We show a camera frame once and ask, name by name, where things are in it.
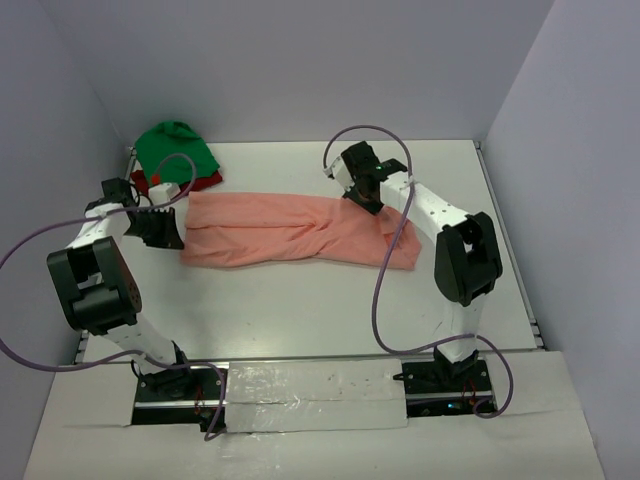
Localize green folded t shirt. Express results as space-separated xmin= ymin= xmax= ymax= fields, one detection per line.
xmin=134 ymin=121 xmax=221 ymax=191

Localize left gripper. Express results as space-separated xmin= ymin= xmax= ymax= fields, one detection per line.
xmin=125 ymin=206 xmax=185 ymax=250

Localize silver taped panel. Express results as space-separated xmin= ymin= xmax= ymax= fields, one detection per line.
xmin=225 ymin=358 xmax=408 ymax=433

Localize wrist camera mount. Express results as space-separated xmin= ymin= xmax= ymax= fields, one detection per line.
xmin=323 ymin=156 xmax=354 ymax=191
xmin=147 ymin=174 xmax=181 ymax=205

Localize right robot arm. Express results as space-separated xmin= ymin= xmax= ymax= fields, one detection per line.
xmin=324 ymin=142 xmax=503 ymax=391

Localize red folded t shirt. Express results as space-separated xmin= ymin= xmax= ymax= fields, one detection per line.
xmin=130 ymin=170 xmax=223 ymax=195

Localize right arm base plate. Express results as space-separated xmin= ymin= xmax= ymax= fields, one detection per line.
xmin=393 ymin=360 xmax=497 ymax=418

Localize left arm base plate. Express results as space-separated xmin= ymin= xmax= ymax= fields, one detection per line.
xmin=131 ymin=367 xmax=226 ymax=434

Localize pink t shirt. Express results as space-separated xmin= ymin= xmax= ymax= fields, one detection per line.
xmin=181 ymin=192 xmax=401 ymax=268

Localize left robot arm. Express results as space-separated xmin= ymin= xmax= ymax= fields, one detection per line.
xmin=47 ymin=178 xmax=196 ymax=400

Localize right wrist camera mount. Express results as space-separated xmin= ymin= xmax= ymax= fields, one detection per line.
xmin=323 ymin=156 xmax=354 ymax=191

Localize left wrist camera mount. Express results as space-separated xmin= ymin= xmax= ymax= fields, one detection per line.
xmin=147 ymin=174 xmax=181 ymax=205

